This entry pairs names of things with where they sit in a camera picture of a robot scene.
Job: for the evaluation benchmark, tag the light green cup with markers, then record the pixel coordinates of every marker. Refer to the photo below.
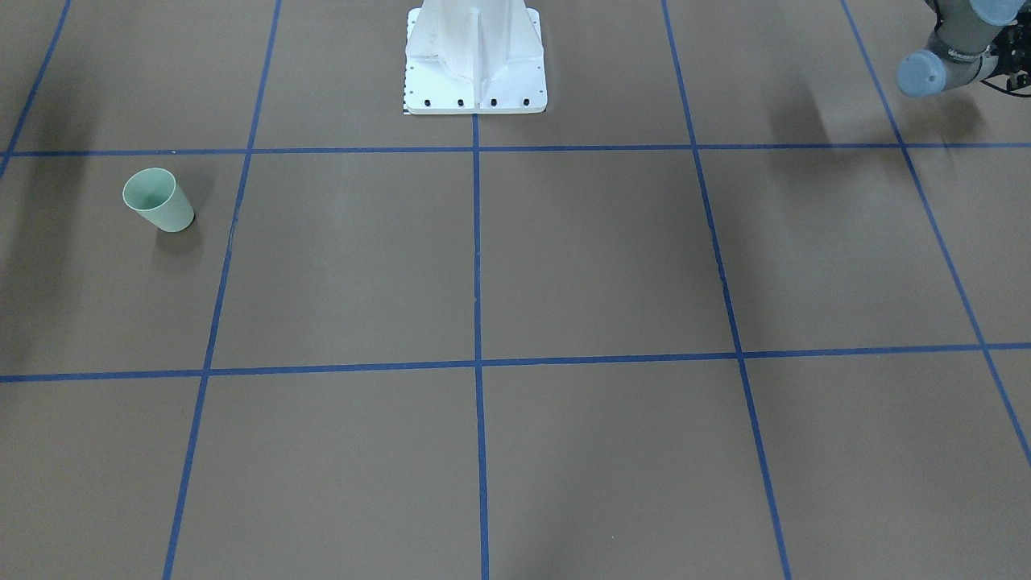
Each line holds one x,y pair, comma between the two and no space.
154,193

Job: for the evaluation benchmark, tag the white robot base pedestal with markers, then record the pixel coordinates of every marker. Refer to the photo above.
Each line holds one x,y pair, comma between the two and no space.
474,57

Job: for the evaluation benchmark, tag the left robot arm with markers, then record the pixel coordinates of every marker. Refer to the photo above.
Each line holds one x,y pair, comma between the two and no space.
972,42

